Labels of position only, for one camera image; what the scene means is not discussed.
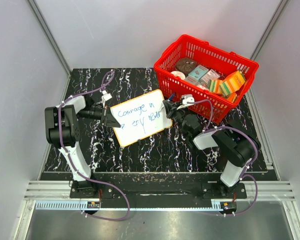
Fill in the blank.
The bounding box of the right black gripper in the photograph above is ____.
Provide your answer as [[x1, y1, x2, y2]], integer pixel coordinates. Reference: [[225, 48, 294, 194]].
[[164, 100, 188, 137]]

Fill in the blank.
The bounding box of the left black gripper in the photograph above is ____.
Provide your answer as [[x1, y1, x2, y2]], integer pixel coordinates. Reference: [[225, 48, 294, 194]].
[[78, 105, 121, 129]]

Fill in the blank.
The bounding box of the blue capped whiteboard marker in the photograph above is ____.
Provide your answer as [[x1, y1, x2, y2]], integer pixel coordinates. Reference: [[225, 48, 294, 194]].
[[159, 93, 176, 113]]

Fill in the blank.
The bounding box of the yellow framed whiteboard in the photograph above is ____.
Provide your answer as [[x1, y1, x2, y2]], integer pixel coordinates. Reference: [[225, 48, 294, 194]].
[[111, 89, 173, 147]]

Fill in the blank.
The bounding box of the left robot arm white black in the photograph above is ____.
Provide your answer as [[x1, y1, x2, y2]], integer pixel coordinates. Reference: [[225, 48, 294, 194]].
[[44, 90, 121, 198]]

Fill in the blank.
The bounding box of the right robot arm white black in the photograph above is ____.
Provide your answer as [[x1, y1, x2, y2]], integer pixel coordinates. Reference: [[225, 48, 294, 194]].
[[162, 95, 261, 198]]

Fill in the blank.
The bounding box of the brown chocolate muffin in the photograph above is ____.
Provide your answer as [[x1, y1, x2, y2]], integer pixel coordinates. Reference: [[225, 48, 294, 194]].
[[175, 57, 197, 75]]

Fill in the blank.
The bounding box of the red plastic shopping basket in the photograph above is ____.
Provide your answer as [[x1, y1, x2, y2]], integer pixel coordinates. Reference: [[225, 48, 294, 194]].
[[154, 34, 259, 124]]

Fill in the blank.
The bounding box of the teal small carton box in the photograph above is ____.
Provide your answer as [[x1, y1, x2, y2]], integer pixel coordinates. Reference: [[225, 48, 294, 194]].
[[188, 64, 209, 80]]

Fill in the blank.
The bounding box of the yellow green sponge pack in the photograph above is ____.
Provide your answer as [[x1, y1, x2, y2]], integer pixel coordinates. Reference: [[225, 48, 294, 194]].
[[207, 79, 229, 97]]

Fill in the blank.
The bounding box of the pink white carton box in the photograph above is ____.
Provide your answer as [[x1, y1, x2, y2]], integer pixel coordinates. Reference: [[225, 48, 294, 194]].
[[199, 69, 220, 86]]

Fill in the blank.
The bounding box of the orange sponge pack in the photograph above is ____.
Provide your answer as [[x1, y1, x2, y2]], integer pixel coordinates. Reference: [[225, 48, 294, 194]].
[[222, 70, 246, 92]]

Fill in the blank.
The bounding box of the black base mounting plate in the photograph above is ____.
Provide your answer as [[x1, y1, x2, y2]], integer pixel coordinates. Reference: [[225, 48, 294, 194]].
[[68, 172, 247, 200]]

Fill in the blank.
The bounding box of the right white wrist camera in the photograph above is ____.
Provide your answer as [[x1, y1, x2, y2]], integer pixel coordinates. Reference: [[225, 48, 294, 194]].
[[177, 94, 195, 110]]

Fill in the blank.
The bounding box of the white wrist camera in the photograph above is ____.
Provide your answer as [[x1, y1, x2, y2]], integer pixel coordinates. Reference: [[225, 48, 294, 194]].
[[101, 90, 112, 105], [177, 94, 195, 110]]

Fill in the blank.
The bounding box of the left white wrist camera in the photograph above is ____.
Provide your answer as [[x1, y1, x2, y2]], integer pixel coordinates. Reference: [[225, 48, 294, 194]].
[[101, 90, 112, 105]]

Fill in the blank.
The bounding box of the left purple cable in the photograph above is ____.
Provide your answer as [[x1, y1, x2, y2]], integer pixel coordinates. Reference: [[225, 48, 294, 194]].
[[57, 70, 131, 221]]

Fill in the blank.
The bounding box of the aluminium frame rail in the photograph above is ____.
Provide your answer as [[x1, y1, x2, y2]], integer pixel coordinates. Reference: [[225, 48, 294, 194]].
[[24, 181, 295, 212]]

